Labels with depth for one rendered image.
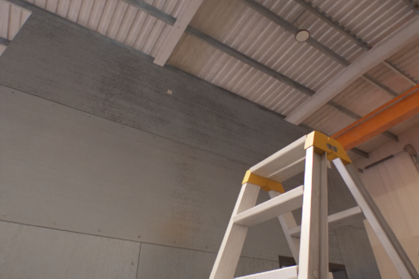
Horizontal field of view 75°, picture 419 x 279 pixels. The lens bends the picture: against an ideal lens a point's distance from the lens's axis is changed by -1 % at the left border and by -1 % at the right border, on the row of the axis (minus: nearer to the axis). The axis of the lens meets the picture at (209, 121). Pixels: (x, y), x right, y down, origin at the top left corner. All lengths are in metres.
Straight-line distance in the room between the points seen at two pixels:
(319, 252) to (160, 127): 1.10
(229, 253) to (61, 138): 0.88
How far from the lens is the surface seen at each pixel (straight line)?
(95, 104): 1.53
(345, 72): 9.29
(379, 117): 9.52
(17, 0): 8.44
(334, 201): 2.36
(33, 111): 1.46
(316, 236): 0.76
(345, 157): 1.06
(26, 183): 1.30
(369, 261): 2.44
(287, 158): 1.05
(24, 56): 1.65
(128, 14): 7.71
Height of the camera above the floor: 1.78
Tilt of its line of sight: 38 degrees up
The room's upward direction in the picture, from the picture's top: straight up
